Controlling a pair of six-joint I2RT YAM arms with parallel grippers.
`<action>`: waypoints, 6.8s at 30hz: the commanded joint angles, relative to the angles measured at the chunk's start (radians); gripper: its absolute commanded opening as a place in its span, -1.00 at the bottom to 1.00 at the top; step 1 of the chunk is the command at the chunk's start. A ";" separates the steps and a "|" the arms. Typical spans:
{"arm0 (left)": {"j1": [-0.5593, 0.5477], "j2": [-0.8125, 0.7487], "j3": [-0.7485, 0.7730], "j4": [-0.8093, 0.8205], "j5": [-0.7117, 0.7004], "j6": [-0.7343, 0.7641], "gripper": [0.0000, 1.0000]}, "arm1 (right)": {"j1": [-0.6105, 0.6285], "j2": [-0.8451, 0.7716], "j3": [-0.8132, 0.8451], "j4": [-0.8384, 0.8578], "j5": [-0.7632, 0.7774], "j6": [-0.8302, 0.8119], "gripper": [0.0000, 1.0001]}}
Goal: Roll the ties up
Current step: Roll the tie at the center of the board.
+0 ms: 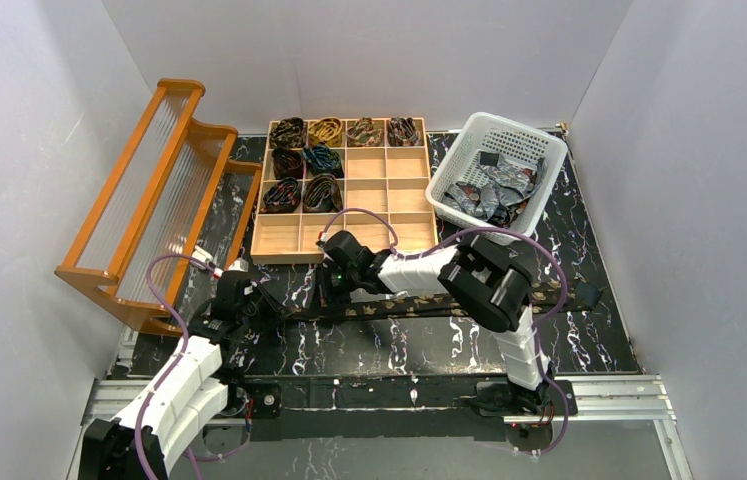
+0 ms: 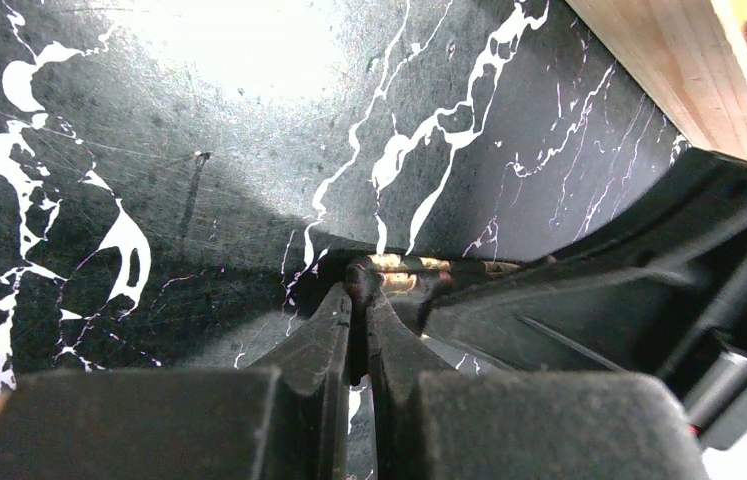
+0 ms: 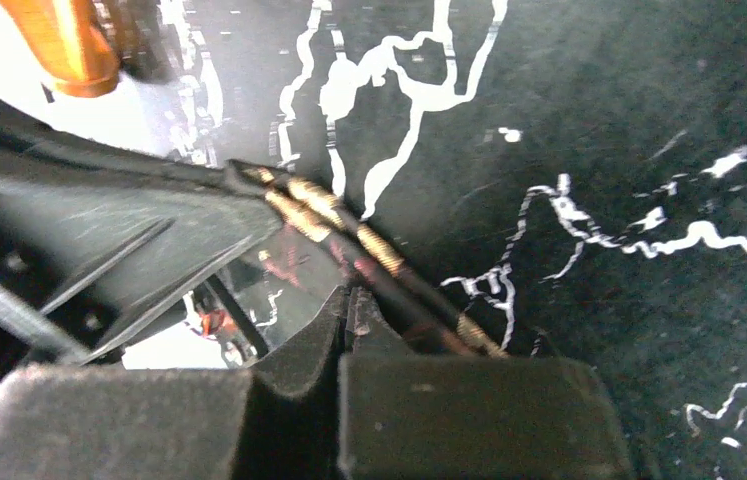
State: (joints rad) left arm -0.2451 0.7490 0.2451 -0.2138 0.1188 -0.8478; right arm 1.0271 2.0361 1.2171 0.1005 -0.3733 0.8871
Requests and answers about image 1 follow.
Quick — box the white plastic basket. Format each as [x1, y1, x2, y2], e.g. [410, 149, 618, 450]
[425, 112, 568, 236]

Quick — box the black gold floral tie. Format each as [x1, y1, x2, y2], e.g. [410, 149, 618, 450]
[280, 279, 603, 322]

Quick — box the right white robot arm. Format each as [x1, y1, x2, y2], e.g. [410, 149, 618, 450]
[312, 230, 554, 416]

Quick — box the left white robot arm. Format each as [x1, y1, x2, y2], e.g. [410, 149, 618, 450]
[77, 270, 285, 479]

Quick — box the grey patterned ties pile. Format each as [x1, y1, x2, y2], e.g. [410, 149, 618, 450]
[441, 151, 546, 228]

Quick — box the rolled black grey tie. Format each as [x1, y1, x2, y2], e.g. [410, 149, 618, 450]
[302, 173, 344, 213]

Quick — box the small white connector plug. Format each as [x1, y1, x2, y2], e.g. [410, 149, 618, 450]
[192, 246, 213, 265]

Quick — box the wooden grid organizer tray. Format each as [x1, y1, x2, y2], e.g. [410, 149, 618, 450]
[249, 117, 439, 265]

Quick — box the rolled navy red tie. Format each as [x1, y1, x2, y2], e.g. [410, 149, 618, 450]
[260, 177, 302, 214]

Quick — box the rolled teal patterned tie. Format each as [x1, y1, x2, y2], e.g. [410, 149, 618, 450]
[302, 143, 344, 178]

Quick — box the rolled dark red tie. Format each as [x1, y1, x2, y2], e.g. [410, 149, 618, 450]
[271, 147, 304, 180]

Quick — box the orange wooden rack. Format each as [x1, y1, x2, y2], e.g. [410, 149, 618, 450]
[54, 78, 263, 336]

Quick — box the rolled olive patterned tie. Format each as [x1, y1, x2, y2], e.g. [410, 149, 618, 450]
[346, 117, 385, 148]

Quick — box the rolled yellow tie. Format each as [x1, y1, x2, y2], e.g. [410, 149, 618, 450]
[307, 117, 344, 148]

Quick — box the rolled dark striped tie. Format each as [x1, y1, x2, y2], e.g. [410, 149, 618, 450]
[387, 117, 422, 147]

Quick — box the rolled black gold tie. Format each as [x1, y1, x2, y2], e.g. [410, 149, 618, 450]
[269, 117, 307, 149]

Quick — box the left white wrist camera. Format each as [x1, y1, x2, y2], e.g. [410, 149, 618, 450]
[223, 258, 249, 277]

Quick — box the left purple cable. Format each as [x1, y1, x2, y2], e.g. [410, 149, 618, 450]
[133, 254, 252, 480]

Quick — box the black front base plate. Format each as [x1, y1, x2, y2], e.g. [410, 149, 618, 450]
[244, 375, 508, 442]

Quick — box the aluminium frame rail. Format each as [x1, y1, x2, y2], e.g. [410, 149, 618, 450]
[64, 331, 694, 480]

